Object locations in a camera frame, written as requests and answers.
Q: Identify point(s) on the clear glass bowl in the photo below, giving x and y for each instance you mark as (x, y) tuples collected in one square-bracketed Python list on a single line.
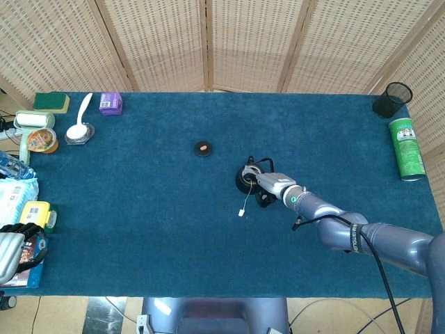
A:
[(89, 136)]

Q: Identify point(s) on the black teapot lid orange knob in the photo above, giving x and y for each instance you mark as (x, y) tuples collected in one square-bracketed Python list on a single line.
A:
[(203, 148)]

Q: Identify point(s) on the bamboo folding screen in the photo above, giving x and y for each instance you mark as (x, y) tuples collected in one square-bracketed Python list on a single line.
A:
[(174, 41)]

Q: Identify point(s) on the green yellow sponge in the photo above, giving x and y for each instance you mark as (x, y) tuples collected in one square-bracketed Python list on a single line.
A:
[(50, 101)]

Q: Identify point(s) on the purple box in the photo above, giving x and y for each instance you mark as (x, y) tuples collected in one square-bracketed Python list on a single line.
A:
[(111, 104)]

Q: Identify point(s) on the orange snack cup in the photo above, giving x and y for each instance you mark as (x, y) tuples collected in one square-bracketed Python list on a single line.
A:
[(41, 141)]

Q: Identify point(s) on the white wet wipes pack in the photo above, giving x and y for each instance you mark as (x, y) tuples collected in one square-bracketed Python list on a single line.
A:
[(14, 198)]

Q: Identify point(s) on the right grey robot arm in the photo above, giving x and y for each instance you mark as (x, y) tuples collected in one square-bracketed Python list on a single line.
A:
[(382, 236)]

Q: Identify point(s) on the green chip can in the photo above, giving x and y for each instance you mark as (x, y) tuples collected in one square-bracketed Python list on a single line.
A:
[(408, 153)]

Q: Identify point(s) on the white power strip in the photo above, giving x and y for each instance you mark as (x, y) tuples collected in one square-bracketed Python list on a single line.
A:
[(8, 133)]

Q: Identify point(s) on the clear water bottle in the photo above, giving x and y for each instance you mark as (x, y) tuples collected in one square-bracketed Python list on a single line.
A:
[(15, 168)]

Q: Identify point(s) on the black caster wheel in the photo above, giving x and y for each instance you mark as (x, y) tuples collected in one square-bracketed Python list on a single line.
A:
[(7, 302)]

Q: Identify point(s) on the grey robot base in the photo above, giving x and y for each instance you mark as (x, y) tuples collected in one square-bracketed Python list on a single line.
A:
[(215, 316)]

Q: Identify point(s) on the white plastic spoon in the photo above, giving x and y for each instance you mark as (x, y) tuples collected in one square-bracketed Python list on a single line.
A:
[(78, 130)]

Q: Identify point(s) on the blue table cloth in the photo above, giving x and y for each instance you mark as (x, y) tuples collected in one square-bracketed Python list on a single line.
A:
[(156, 215)]

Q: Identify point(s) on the blue cookie box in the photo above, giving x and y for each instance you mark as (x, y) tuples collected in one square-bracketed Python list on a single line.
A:
[(33, 276)]

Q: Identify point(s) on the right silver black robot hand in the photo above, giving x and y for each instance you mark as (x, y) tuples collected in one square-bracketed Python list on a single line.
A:
[(276, 182)]

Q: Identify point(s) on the light green lint roller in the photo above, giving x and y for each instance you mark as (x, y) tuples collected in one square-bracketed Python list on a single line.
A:
[(33, 120)]

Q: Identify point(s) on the black mesh pen holder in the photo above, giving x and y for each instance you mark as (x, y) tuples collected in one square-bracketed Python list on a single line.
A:
[(387, 104)]

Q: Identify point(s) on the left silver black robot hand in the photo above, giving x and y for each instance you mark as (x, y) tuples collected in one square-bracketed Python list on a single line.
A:
[(8, 254)]

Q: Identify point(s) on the yellow green box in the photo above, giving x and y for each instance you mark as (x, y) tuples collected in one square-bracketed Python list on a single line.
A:
[(34, 210)]

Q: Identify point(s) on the black teapot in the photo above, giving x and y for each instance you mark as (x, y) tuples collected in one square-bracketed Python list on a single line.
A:
[(240, 182)]

